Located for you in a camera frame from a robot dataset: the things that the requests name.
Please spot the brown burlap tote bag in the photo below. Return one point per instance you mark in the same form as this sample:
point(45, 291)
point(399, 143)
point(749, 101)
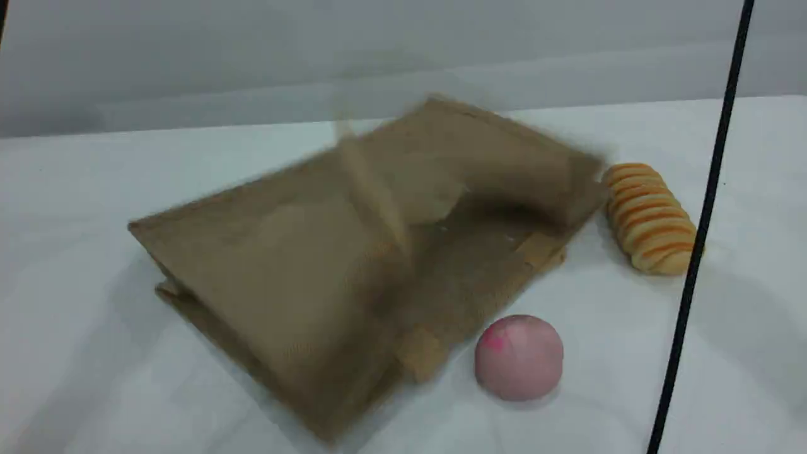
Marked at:
point(315, 265)

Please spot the pink round bun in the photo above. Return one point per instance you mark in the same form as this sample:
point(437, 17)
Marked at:
point(520, 359)

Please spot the striped long bread roll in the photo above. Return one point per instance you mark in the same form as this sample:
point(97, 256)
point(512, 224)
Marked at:
point(649, 221)

